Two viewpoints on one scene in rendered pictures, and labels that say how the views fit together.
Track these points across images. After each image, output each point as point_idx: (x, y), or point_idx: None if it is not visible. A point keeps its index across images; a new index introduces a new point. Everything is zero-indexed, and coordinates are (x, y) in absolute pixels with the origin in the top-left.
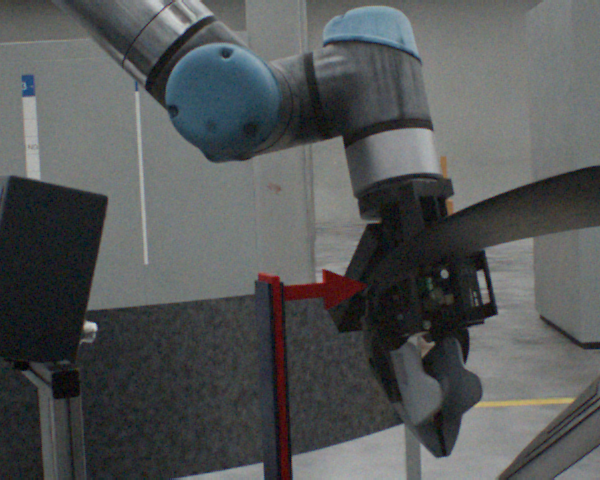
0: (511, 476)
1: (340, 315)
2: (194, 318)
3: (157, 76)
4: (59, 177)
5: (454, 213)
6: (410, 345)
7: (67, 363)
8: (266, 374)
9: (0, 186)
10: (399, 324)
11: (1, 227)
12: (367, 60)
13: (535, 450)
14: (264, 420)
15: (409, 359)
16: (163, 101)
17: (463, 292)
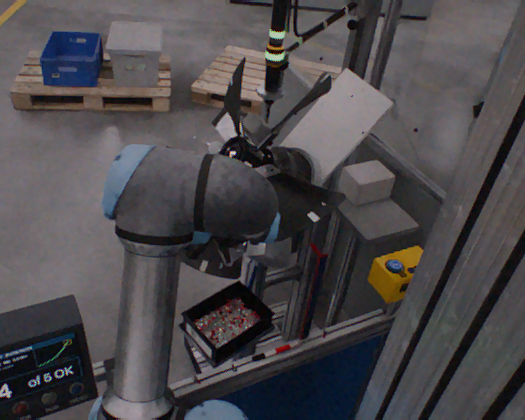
0: (218, 257)
1: (198, 255)
2: None
3: (266, 233)
4: None
5: (322, 217)
6: (232, 247)
7: (100, 363)
8: (321, 272)
9: (66, 334)
10: (229, 244)
11: (87, 345)
12: None
13: (216, 247)
14: (317, 280)
15: (232, 250)
16: (260, 238)
17: None
